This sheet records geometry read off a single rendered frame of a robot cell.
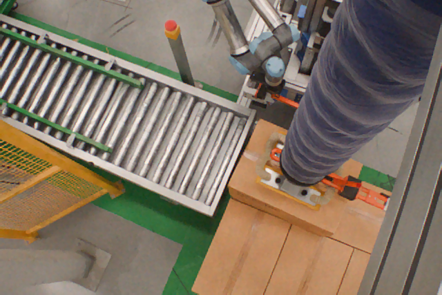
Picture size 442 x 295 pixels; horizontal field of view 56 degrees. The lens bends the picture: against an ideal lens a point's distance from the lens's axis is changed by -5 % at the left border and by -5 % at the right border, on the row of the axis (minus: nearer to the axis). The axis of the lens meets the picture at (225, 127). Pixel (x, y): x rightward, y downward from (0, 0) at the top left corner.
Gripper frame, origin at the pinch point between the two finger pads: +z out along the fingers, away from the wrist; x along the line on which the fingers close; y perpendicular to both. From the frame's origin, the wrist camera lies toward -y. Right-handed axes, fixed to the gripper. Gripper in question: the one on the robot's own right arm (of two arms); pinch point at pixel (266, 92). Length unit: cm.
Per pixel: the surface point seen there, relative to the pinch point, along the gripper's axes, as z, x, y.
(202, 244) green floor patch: 118, -81, -6
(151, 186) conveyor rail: 59, -62, -44
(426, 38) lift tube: -150, -37, 32
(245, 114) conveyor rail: 59, 2, -12
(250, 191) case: 24, -44, 12
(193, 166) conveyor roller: 63, -40, -28
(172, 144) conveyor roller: 64, -33, -46
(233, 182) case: 23.9, -43.3, 2.2
